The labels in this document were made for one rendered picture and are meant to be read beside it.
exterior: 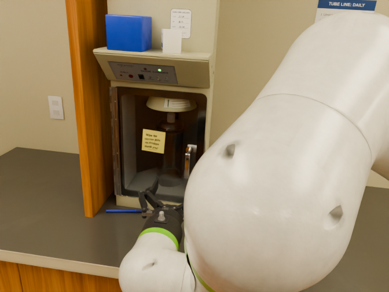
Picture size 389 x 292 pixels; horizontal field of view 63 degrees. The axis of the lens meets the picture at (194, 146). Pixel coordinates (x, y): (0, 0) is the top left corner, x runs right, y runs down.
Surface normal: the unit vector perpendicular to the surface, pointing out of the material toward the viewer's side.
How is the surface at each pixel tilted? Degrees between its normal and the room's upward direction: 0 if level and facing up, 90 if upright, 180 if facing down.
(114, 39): 90
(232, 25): 90
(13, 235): 0
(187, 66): 135
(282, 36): 90
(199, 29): 90
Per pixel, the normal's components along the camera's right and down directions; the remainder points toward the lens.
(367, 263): 0.05, -0.92
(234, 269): -0.46, 0.50
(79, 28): 0.99, 0.11
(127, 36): -0.14, 0.36
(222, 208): -0.59, -0.11
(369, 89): 0.25, -0.33
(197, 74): -0.14, 0.91
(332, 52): -0.26, -0.61
